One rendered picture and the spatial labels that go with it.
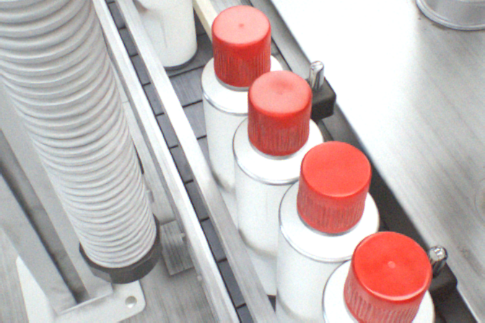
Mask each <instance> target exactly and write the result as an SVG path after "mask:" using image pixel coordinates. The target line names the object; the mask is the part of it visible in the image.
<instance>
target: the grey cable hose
mask: <svg viewBox="0 0 485 323"><path fill-rule="evenodd" d="M0 81H1V83H2V84H3V86H4V90H5V92H6V93H7V94H8V95H9V98H10V100H11V102H12V105H13V107H14V108H15V111H16V113H17V114H18V116H19V118H20V120H21V123H22V124H23V126H24V127H25V130H26V132H27V135H28V137H30V140H31V141H32V145H33V147H34V149H35V151H36V153H37V154H38V156H39V157H40V161H41V163H42V165H43V166H44V168H45V172H46V174H48V176H49V178H50V180H51V182H52V186H53V188H54V190H55V191H56V194H58V196H59V200H60V201H61V203H62V206H63V207H64V210H65V213H66V215H67V216H68V218H69V219H70V222H71V224H72V226H73V228H74V230H75V232H76V234H77V236H78V239H79V253H80V255H81V256H82V259H83V260H84V261H85V263H86V264H87V266H88V268H89V269H90V270H91V272H92V273H93V275H94V276H95V277H97V278H101V279H103V280H104V281H106V282H109V283H114V284H129V283H133V282H134V281H137V280H139V279H141V278H143V277H145V276H146V275H148V273H149V272H150V271H151V270H153V269H154V267H155V265H156V264H157V261H158V259H159V257H160V254H161V251H162V250H163V238H162V228H161V224H160V220H158V219H157V217H156V216H155V215H154V214H153V212H152V209H151V206H150V203H149V198H148V195H147V190H146V187H145V184H144V178H143V176H142V173H141V170H140V167H139V162H138V159H137V156H136V151H135V148H134V142H133V140H132V137H131V132H130V128H129V125H128V122H127V119H126V114H125V110H124V108H123V103H122V100H121V96H120V92H119V90H118V87H117V83H116V80H115V74H114V71H113V67H112V64H111V61H110V59H109V55H108V50H107V48H106V44H105V39H104V37H103V36H102V30H101V27H100V22H99V19H98V15H97V12H96V11H95V5H94V2H93V0H0Z"/></svg>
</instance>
